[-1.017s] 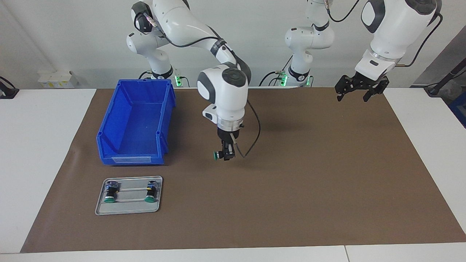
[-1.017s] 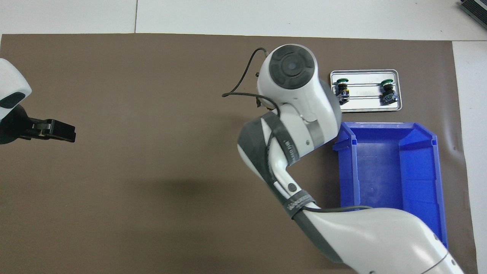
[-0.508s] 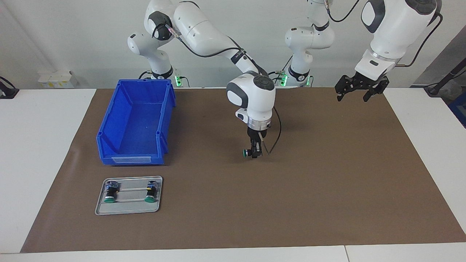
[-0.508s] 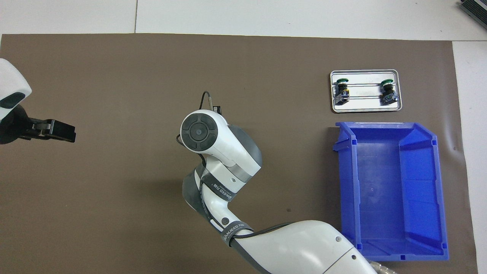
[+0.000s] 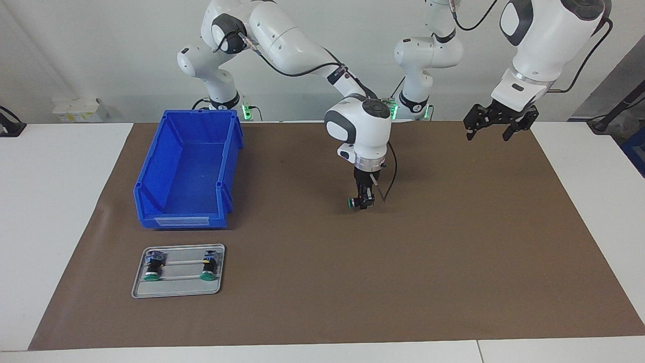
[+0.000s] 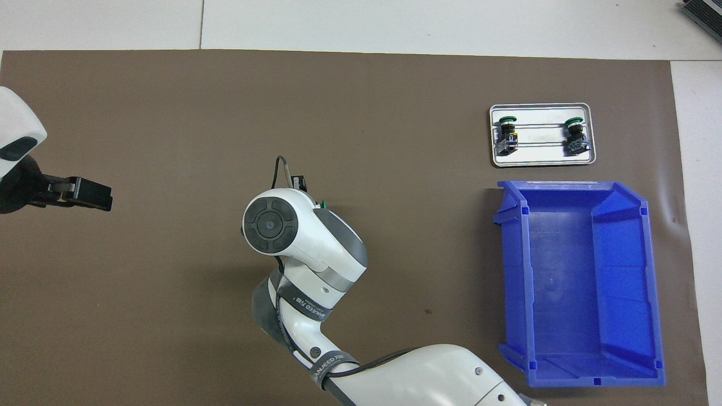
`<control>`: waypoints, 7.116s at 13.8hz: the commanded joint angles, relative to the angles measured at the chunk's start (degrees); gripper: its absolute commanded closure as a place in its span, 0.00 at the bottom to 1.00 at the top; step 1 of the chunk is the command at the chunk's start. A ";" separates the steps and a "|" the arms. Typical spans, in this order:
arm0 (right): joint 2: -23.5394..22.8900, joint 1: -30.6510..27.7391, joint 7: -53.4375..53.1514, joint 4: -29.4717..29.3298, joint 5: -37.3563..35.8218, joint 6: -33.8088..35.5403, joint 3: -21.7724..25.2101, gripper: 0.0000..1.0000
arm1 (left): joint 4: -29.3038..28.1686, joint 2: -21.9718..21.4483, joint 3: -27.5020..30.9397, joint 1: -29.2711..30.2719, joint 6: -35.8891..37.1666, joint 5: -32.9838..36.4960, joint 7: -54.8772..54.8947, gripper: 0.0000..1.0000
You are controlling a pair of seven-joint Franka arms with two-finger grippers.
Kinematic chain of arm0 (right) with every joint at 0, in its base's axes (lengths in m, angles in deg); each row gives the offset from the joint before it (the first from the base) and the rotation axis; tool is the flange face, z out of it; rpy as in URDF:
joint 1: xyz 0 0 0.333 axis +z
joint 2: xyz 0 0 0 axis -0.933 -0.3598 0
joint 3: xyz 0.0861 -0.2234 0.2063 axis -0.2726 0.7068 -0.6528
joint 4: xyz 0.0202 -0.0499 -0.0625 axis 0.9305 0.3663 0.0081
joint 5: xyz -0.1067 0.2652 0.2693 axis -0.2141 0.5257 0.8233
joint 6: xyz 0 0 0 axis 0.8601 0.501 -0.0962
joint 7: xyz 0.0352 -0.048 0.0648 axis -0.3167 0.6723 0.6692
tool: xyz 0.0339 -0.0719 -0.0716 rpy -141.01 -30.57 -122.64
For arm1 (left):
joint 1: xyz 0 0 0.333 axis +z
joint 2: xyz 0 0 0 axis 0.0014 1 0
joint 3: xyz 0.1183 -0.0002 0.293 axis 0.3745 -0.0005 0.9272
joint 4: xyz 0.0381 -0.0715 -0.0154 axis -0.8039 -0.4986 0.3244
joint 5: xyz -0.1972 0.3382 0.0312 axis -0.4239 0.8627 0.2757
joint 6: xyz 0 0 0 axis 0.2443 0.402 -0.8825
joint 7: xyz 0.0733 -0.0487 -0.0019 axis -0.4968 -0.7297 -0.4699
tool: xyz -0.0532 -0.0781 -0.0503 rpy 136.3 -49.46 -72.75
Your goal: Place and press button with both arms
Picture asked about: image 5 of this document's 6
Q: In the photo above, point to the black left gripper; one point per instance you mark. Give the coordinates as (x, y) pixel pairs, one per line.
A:
(506, 112)

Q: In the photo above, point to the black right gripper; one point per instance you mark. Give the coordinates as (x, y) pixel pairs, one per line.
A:
(365, 176)

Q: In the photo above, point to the green push button switch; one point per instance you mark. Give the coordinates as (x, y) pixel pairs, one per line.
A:
(153, 264)
(349, 203)
(207, 264)

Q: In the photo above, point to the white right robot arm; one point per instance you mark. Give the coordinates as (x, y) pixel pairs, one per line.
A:
(282, 35)

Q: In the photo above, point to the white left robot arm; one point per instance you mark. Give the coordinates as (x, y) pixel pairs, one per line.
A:
(544, 35)

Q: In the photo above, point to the brown table mat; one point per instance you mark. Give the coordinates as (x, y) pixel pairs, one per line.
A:
(403, 277)

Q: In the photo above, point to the black stand with pole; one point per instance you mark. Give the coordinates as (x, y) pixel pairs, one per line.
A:
(599, 125)

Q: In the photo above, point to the blue crate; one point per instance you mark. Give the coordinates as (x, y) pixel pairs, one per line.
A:
(637, 151)

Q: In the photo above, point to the blue plastic storage bin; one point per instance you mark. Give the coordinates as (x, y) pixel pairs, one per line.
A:
(186, 166)

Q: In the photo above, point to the silver metal tray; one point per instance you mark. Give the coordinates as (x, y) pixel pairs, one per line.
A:
(176, 288)

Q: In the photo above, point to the white box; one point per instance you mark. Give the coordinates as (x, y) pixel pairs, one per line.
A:
(75, 111)

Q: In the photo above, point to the black clamp mount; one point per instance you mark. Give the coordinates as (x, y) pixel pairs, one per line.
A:
(12, 130)

